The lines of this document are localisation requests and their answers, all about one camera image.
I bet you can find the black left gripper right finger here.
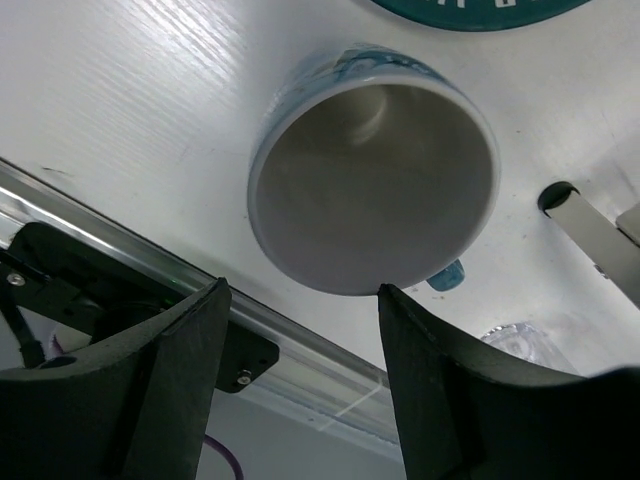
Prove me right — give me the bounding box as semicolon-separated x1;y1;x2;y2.
377;284;639;479

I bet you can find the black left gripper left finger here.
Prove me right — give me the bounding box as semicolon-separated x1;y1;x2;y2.
1;279;231;479

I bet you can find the clear drinking glass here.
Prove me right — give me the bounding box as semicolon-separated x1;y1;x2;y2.
480;322;578;375

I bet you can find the blue white mug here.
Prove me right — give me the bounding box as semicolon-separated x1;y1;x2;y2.
247;44;501;296

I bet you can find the white plate green rim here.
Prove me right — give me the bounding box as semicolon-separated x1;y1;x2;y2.
374;0;588;32

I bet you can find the aluminium mounting rail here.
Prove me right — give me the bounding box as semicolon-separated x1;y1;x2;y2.
1;162;399;456

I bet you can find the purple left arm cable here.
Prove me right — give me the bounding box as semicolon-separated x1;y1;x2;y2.
202;433;246;480

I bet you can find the steel wire dish rack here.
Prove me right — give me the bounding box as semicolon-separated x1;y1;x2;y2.
537;181;639;305

